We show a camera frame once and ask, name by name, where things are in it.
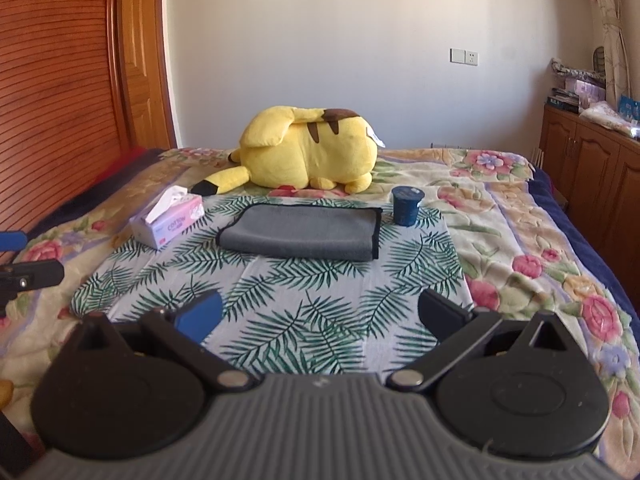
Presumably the dark blue blanket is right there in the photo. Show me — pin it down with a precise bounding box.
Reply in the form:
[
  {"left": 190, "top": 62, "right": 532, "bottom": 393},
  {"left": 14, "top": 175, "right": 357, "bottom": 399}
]
[{"left": 528, "top": 169, "right": 640, "bottom": 342}]

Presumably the wooden low cabinet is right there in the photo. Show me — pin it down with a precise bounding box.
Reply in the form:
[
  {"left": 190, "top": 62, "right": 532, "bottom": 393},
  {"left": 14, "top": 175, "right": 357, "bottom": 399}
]
[{"left": 539, "top": 105, "right": 639, "bottom": 308}]

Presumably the blue picture box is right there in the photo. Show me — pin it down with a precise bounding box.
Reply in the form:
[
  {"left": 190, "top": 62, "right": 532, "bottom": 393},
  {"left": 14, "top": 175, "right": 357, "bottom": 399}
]
[{"left": 617, "top": 96, "right": 640, "bottom": 124}]

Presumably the dark blue cup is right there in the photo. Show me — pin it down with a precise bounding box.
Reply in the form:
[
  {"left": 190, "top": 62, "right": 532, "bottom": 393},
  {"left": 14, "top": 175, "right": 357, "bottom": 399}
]
[{"left": 392, "top": 185, "right": 424, "bottom": 226}]

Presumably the purple and grey towel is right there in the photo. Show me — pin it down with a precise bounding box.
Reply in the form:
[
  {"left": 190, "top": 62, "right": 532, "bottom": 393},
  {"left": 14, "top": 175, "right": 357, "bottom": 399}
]
[{"left": 216, "top": 204, "right": 382, "bottom": 262}]

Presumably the plastic bag on cabinet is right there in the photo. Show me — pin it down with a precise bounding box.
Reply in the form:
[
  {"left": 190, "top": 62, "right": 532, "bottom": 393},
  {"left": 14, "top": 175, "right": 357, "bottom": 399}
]
[{"left": 579, "top": 101, "right": 640, "bottom": 139}]

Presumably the palm leaf print cloth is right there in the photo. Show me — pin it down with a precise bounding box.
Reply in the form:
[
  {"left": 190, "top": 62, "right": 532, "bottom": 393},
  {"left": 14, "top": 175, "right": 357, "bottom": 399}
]
[{"left": 70, "top": 196, "right": 472, "bottom": 375}]

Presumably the patterned beige curtain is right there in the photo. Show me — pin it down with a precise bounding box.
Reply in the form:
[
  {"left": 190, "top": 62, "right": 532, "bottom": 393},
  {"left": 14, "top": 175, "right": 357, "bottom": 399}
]
[{"left": 597, "top": 0, "right": 630, "bottom": 108}]

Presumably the stack of boxes on cabinet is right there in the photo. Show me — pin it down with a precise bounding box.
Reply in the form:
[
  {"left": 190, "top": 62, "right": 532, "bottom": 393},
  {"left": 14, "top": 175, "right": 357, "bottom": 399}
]
[{"left": 546, "top": 58, "right": 606, "bottom": 115}]

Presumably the yellow Pikachu plush toy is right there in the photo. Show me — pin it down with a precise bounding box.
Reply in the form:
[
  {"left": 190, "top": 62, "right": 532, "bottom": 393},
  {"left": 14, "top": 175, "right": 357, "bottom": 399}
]
[{"left": 191, "top": 106, "right": 385, "bottom": 196}]

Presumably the white wall switch socket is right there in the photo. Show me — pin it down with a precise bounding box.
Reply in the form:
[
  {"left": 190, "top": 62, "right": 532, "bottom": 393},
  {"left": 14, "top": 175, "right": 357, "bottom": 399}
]
[{"left": 449, "top": 48, "right": 478, "bottom": 66}]

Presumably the floral bed quilt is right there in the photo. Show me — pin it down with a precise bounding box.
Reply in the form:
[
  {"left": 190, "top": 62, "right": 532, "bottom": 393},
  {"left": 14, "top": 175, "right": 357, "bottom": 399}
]
[{"left": 1, "top": 148, "right": 639, "bottom": 479}]

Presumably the wooden slatted headboard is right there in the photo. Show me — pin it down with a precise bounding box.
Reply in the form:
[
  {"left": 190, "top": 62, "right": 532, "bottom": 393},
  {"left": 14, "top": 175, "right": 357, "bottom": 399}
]
[{"left": 0, "top": 0, "right": 177, "bottom": 261}]

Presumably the pink tissue box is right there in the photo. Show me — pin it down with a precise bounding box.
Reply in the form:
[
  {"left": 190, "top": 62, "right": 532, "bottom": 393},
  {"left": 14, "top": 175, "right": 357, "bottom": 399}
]
[{"left": 129, "top": 185, "right": 204, "bottom": 250}]

